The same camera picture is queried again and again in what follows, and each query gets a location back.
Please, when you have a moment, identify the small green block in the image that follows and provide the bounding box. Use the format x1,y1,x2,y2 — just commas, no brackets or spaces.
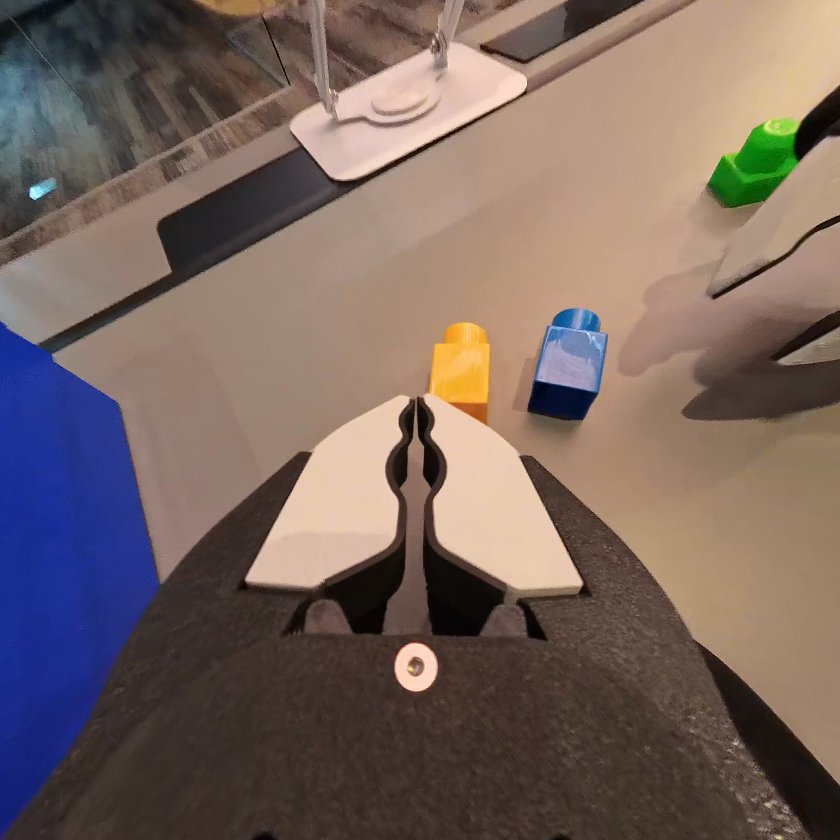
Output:
706,118,803,210

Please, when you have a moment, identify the blue one-stud block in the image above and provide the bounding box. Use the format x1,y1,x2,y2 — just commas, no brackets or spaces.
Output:
527,308,610,421

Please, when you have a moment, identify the white document stand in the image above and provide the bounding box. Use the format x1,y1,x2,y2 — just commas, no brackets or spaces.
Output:
289,0,529,183

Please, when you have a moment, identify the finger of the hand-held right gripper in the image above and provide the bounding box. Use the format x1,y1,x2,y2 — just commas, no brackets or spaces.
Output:
771,317,840,368
707,134,840,300

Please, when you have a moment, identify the orange one-stud block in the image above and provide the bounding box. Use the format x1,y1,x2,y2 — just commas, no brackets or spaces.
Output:
429,322,492,427

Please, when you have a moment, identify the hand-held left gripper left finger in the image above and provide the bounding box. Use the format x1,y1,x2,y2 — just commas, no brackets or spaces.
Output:
245,394,420,619

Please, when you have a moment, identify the grey desk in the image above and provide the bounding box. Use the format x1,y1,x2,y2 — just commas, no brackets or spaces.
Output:
0,0,840,723

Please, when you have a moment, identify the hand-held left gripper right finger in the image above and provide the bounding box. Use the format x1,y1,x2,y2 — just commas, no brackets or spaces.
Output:
419,393,585,619

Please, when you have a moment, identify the blue plastic bin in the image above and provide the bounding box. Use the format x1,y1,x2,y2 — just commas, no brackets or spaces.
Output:
0,320,162,832

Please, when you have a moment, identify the black desk inlay panel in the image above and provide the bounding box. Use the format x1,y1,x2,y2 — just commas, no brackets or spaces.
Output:
156,172,359,274

